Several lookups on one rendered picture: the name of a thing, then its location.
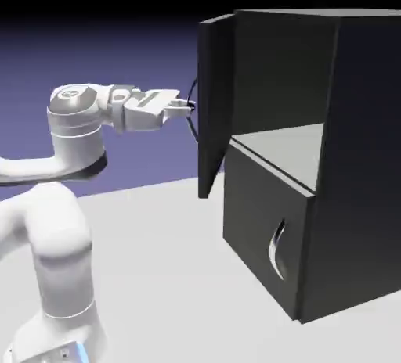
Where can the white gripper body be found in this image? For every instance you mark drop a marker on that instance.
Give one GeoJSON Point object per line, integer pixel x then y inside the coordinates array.
{"type": "Point", "coordinates": [147, 109]}

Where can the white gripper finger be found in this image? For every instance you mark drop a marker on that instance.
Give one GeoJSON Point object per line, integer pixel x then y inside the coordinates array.
{"type": "Point", "coordinates": [176, 109]}

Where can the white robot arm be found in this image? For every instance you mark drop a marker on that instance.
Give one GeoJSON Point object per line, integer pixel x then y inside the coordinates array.
{"type": "Point", "coordinates": [62, 237]}

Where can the black cabinet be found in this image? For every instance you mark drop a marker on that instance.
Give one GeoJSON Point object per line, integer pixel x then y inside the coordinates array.
{"type": "Point", "coordinates": [344, 150]}

